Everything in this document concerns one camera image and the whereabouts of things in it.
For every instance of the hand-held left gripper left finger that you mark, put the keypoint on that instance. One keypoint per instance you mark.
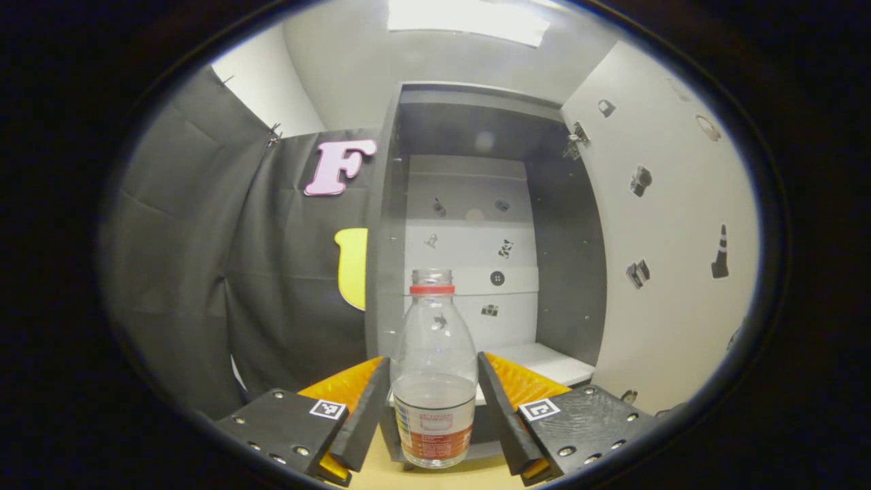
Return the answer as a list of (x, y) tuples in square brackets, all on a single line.
[(364, 422)]

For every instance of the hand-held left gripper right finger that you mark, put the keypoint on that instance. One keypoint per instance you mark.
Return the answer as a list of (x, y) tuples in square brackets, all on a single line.
[(500, 422)]

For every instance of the clear plastic bottle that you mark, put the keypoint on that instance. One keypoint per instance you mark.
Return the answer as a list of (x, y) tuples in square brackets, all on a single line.
[(433, 381)]

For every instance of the dark grey cabinet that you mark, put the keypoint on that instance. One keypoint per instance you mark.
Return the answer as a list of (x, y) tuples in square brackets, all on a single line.
[(565, 272)]

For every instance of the white cabinet shelf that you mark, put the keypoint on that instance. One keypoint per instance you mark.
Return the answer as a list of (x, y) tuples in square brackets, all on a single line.
[(544, 364)]

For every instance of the black backdrop cloth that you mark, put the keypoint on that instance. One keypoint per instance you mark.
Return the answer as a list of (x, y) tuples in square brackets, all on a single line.
[(204, 272)]

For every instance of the large ceiling light panel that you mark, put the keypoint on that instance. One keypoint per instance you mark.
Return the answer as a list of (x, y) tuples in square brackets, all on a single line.
[(469, 20)]

